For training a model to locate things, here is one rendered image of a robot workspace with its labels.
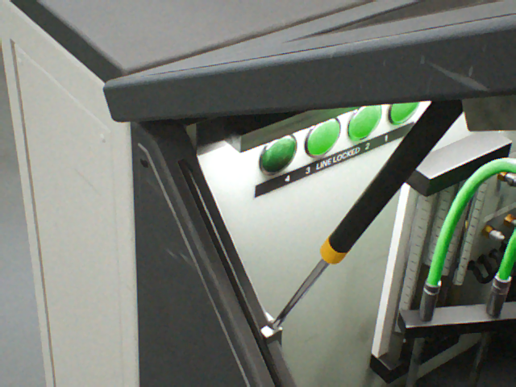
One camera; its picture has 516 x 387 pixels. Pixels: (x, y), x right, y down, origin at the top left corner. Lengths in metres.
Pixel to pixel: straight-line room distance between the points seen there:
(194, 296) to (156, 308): 0.10
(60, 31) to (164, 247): 0.23
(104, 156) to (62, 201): 0.17
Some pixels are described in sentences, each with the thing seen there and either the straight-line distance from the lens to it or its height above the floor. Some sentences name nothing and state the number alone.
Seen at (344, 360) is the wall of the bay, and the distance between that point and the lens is 1.25.
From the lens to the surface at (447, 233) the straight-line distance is 1.05.
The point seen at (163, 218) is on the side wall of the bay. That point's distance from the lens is 0.83.
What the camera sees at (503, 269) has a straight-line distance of 1.13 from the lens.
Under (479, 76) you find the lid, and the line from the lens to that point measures 0.44.
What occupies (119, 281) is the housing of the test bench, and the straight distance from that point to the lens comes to 0.98.
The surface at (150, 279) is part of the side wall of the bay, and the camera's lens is 0.91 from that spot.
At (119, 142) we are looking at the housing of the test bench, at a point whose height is 1.41.
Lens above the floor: 1.89
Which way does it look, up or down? 37 degrees down
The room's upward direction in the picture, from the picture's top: 4 degrees clockwise
